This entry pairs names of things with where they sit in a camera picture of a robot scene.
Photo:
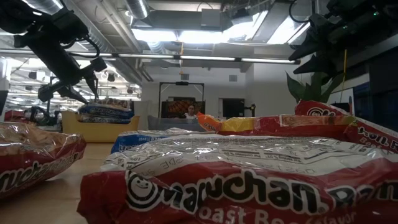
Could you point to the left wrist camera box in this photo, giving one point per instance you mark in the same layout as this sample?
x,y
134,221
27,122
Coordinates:
x,y
99,64

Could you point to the yellow plastic bin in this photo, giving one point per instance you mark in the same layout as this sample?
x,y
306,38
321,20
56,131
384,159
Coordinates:
x,y
96,132

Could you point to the red background object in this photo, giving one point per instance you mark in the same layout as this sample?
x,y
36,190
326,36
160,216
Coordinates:
x,y
12,115

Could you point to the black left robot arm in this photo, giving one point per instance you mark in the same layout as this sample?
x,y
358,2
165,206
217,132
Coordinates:
x,y
46,21

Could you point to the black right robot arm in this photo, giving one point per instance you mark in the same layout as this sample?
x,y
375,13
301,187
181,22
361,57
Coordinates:
x,y
363,15

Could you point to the red Maruchan noodle pack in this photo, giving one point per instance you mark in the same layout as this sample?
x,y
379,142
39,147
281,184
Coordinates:
x,y
31,155
373,137
233,193
264,127

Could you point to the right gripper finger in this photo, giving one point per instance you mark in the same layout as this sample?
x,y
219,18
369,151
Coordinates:
x,y
320,65
314,43

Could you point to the background screen orange pattern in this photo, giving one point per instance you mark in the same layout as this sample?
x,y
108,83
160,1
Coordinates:
x,y
175,107

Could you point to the orange Maruchan noodle pack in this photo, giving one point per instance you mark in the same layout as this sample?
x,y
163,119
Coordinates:
x,y
206,122

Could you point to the black device on stand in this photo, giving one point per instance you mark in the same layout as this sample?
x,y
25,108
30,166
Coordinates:
x,y
251,109

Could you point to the black background screen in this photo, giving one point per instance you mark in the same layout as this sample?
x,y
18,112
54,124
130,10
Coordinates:
x,y
233,108

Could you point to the green potted plant leaves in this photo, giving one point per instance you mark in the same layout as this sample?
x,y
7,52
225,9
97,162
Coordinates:
x,y
311,90

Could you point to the blue Maruchan noodle pack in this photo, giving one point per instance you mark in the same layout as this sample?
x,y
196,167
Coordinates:
x,y
102,120
136,141
105,111

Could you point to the person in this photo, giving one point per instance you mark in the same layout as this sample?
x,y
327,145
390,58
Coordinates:
x,y
190,115

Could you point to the grey translucent plastic bin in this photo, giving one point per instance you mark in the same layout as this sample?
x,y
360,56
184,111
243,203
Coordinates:
x,y
168,124

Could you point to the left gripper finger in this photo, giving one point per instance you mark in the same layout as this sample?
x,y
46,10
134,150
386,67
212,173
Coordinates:
x,y
51,91
91,84

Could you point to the long LED light bar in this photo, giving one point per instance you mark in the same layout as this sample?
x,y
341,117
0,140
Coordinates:
x,y
202,58

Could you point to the black background station frame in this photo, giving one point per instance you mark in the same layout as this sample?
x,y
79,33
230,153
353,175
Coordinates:
x,y
182,83

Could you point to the patterned background panel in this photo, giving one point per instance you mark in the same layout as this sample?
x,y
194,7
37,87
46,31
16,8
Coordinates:
x,y
112,102

